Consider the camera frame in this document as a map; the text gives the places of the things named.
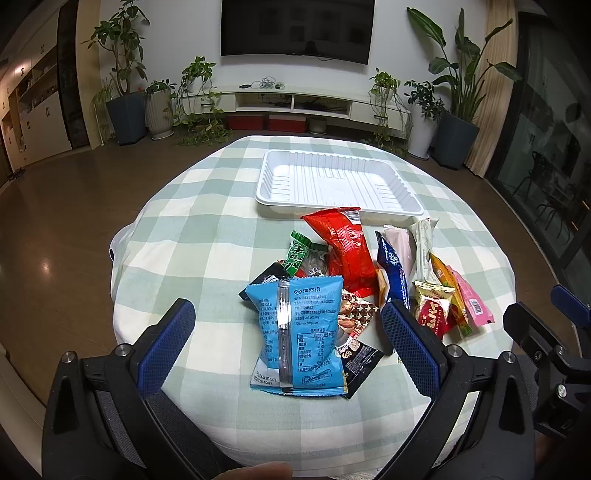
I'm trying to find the brown nut snack packet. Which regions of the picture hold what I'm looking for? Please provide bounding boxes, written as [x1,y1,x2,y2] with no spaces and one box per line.
[337,289,379,347]

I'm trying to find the dark blue snack packet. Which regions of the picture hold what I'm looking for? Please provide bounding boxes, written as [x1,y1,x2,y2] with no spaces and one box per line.
[376,232,411,308]

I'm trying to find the white plastic tray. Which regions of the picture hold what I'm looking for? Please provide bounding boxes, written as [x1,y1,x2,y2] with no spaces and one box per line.
[256,150,425,220]

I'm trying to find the red storage box left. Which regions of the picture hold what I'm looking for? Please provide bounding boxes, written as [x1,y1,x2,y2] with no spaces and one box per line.
[226,114,266,131]

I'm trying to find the white long snack packet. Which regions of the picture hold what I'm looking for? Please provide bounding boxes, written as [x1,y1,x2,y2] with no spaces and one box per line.
[409,218,440,285]

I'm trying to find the checkered green white tablecloth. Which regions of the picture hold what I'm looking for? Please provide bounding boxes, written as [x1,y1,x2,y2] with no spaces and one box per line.
[111,135,516,477]

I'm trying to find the tall plant dark pot left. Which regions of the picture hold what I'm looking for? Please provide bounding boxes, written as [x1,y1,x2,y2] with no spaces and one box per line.
[86,1,150,145]

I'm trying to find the gold red biscuit packet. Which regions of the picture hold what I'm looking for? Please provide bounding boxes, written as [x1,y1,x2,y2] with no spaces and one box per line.
[414,281,455,340]

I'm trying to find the plant in white ribbed pot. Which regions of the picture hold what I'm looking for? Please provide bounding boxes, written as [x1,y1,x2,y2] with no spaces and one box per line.
[145,79,175,141]

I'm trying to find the red snack bag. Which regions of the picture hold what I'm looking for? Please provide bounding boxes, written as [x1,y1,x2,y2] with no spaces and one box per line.
[301,207,378,298]

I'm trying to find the plant in white pot right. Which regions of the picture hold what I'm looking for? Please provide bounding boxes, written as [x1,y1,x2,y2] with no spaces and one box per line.
[405,80,446,160]

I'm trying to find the trailing vine plant left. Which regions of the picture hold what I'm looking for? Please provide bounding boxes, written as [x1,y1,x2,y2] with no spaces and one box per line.
[172,56,230,146]

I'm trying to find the green candy packet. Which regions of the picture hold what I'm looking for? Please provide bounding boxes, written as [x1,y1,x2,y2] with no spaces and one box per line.
[283,230,329,278]

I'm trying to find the pink snack bar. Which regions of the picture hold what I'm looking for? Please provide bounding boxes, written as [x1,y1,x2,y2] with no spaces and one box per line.
[452,269,495,327]

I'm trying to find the pale pink long packet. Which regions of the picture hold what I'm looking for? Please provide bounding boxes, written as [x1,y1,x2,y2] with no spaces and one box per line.
[383,225,416,283]

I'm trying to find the trailing vine plant right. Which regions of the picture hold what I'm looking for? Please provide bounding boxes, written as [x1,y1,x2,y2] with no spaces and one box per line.
[363,68,412,158]

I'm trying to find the red storage box right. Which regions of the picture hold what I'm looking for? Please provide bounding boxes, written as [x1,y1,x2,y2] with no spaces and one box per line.
[267,114,307,134]

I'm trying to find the red storage box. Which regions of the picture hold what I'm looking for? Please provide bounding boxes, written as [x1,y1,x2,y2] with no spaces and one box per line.
[267,114,307,134]
[226,114,266,131]

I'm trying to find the white tv console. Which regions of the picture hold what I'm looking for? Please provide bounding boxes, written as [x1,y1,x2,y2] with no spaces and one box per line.
[177,85,412,139]

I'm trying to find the large leaf plant dark pot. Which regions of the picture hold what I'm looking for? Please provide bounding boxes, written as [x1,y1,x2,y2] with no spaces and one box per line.
[407,7,522,170]

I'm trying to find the beige curtain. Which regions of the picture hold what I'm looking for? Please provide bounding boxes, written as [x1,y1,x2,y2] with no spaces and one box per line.
[466,0,518,178]

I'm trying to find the white wall cabinet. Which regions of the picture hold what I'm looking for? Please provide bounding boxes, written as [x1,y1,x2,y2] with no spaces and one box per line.
[1,12,71,171]

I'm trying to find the small white pot under console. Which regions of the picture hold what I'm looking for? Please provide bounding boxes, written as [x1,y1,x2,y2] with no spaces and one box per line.
[308,116,328,136]

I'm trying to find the cables on console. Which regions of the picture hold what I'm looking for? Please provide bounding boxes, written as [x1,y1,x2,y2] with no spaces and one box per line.
[238,75,287,91]

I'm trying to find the person's thumb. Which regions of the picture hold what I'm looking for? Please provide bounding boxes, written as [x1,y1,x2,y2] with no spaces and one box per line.
[213,462,293,480]

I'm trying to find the orange snack packet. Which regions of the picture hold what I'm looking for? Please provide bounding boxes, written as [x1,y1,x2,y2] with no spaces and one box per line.
[428,253,475,339]

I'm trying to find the black wall television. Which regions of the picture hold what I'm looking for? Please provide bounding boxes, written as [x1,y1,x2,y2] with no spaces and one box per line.
[221,0,375,65]

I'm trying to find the trailing vine plant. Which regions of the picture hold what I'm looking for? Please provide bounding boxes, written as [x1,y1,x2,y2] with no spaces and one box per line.
[363,68,412,158]
[172,56,230,146]

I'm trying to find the light blue snack bag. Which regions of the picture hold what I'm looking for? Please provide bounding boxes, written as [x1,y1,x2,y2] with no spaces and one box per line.
[245,276,348,397]

